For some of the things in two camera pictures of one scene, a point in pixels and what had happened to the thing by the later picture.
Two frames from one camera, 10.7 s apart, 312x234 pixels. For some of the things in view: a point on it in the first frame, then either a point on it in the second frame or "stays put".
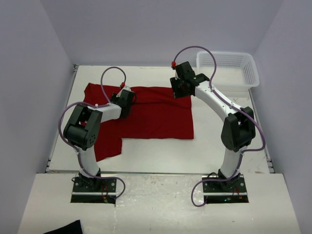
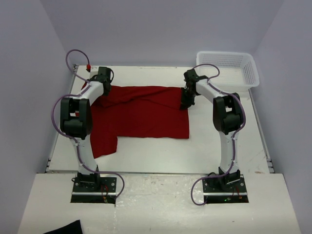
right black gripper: x=174 y=81 → x=185 y=103
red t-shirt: x=157 y=114 stays put
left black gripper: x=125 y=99 → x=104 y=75
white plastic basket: x=235 y=72 stays put
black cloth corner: x=74 y=227 stays put
